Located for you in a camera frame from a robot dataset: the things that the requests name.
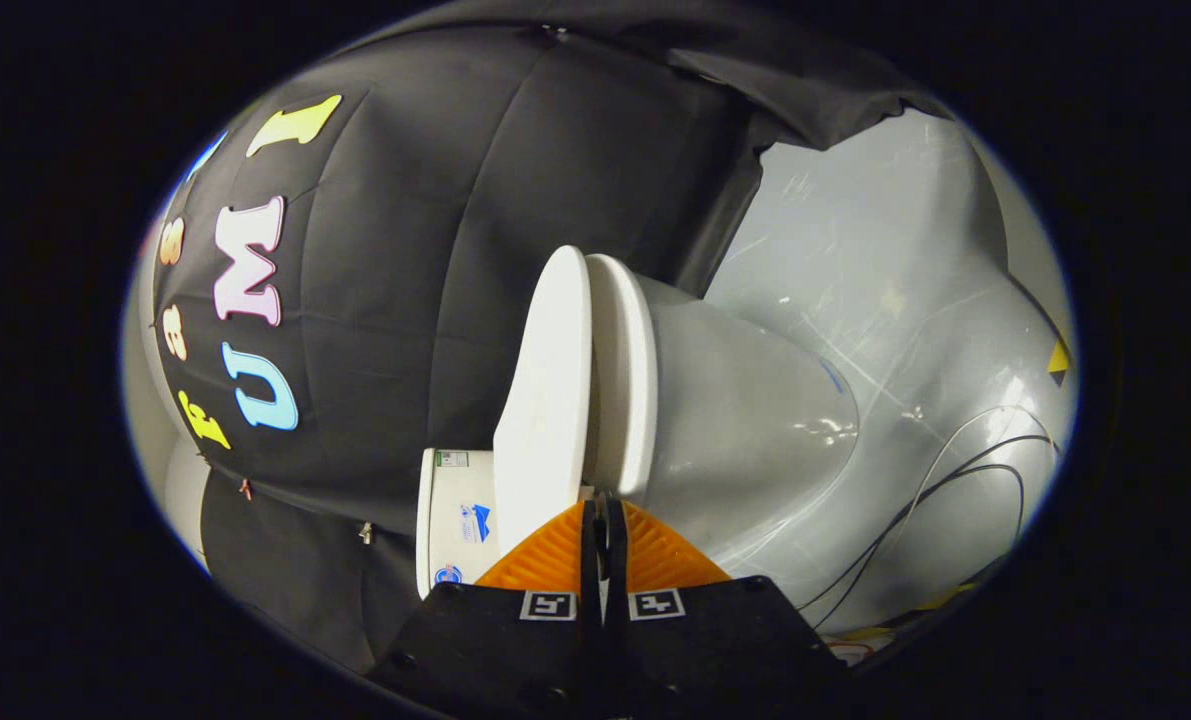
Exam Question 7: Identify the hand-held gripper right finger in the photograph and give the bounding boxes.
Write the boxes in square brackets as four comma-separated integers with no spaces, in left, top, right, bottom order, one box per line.
[602,500,851,720]

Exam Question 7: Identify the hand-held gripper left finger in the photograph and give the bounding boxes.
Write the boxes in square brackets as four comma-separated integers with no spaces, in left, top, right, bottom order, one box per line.
[365,500,602,720]

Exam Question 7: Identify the white toilet lid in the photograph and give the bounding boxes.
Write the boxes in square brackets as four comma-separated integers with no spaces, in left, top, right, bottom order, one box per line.
[493,245,596,557]

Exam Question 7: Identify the white toilet seat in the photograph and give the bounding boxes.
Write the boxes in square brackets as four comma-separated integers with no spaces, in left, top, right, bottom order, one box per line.
[583,253,660,503]

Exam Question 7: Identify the white toilet with tank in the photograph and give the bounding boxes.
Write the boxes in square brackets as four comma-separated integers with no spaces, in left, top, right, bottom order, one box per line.
[415,275,862,601]

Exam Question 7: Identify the black backdrop cloth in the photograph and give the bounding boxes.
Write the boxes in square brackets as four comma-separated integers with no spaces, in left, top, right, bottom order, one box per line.
[150,0,956,676]

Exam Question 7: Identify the thin floor cable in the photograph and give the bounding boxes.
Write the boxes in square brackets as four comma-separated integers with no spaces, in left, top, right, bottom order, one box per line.
[798,404,1062,633]

